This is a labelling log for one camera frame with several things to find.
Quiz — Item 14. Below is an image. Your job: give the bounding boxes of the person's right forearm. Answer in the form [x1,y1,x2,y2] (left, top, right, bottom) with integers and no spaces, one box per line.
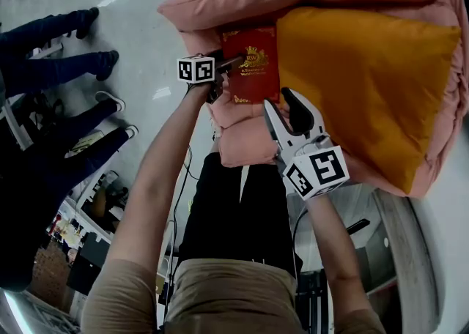
[303,189,371,311]

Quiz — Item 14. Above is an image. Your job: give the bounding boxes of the orange cushion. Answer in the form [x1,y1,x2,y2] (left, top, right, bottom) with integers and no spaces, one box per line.
[275,6,462,195]

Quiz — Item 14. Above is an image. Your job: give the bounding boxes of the person's beige shirt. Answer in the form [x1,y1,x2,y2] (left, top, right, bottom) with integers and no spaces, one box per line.
[82,257,388,334]

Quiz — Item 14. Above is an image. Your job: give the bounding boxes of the grey wooden table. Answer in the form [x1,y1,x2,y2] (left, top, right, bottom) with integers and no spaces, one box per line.
[289,182,385,278]

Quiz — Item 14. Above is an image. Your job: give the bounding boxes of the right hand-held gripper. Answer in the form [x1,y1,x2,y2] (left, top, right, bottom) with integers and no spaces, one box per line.
[262,86,350,201]

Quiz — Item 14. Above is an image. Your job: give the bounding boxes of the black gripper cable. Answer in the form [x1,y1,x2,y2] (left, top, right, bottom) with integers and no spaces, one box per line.
[291,207,309,275]
[171,145,193,275]

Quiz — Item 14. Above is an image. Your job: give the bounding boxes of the person's black trousers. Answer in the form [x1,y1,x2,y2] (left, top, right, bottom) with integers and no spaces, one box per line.
[177,152,304,275]

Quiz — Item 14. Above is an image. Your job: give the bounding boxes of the person's left shoe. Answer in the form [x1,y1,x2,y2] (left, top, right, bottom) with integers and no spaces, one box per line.
[210,116,224,139]

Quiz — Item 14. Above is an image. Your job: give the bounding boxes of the person's left forearm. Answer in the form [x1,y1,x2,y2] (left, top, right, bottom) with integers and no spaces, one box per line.
[109,83,217,271]

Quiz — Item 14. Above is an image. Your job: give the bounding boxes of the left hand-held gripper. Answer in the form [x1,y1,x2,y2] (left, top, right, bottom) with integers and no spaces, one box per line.
[177,53,245,103]

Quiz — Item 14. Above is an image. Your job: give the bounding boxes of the black smartphone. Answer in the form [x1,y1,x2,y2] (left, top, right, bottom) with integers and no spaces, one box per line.
[346,218,371,235]

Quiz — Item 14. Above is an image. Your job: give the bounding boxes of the red gold-trimmed book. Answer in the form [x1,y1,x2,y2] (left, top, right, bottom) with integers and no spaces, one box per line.
[219,26,281,105]

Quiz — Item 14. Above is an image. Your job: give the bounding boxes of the cluttered white workbench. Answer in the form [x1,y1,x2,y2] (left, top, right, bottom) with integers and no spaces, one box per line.
[43,169,131,297]

